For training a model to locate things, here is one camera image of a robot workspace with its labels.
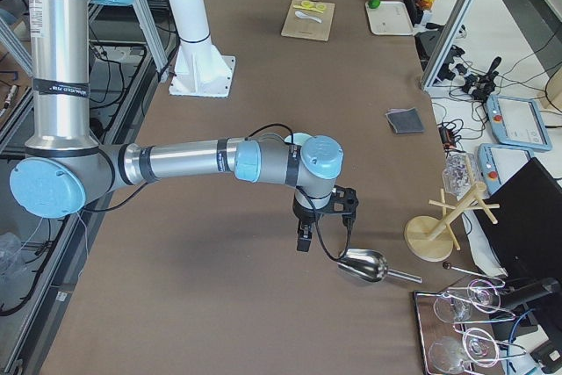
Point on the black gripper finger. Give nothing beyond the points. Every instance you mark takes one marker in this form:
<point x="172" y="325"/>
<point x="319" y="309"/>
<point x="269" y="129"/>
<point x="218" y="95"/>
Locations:
<point x="304" y="236"/>

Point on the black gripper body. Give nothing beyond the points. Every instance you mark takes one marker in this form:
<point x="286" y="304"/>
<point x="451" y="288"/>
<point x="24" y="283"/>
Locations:
<point x="303" y="213"/>

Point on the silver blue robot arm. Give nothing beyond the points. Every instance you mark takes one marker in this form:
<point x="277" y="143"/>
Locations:
<point x="65" y="168"/>

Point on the white ceramic spoon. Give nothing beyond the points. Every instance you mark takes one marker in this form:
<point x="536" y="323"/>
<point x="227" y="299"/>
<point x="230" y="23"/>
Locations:
<point x="303" y="15"/>

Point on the steel ice scoop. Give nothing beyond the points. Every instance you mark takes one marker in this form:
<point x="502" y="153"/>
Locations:
<point x="371" y="266"/>

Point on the wooden cup tree stand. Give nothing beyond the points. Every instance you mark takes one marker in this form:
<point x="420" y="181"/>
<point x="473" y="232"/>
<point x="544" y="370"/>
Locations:
<point x="433" y="240"/>

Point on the dark grey cloth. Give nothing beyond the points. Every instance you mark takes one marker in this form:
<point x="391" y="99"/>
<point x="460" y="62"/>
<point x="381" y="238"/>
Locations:
<point x="404" y="121"/>

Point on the clear plastic container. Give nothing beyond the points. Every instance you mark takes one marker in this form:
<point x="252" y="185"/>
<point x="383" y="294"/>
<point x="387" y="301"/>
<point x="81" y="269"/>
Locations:
<point x="457" y="174"/>

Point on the mirror tray glass rack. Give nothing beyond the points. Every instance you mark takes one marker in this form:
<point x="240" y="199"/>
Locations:
<point x="431" y="329"/>

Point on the wine glass upper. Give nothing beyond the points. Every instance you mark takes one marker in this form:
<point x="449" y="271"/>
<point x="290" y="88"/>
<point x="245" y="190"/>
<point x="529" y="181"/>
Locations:
<point x="457" y="304"/>

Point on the wine glass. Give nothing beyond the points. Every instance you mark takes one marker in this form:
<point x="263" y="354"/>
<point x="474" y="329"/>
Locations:
<point x="457" y="304"/>
<point x="475" y="350"/>

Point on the wine glass lower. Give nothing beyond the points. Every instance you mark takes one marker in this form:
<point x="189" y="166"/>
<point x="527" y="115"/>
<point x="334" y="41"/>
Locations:
<point x="475" y="350"/>

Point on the wooden cutting board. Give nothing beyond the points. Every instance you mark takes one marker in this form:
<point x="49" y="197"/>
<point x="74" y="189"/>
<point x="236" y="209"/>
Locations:
<point x="307" y="29"/>

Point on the blue teach pendant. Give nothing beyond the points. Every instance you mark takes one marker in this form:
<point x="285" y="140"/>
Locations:
<point x="517" y="122"/>
<point x="498" y="163"/>

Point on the cream rabbit tray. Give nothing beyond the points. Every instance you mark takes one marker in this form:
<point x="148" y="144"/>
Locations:
<point x="390" y="18"/>

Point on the green lime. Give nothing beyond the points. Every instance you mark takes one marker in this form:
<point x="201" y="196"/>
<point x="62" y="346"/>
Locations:
<point x="374" y="4"/>

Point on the black monitor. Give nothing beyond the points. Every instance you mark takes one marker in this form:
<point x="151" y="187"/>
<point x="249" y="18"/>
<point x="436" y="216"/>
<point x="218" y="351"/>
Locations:
<point x="526" y="240"/>

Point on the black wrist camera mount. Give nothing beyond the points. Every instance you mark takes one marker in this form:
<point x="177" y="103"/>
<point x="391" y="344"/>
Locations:
<point x="343" y="202"/>

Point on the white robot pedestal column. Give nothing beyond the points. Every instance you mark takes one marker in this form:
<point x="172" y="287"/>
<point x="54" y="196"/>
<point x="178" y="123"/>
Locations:
<point x="200" y="69"/>

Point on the aluminium frame post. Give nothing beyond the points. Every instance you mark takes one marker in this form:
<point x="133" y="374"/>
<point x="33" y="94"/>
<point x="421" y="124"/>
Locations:
<point x="444" y="43"/>

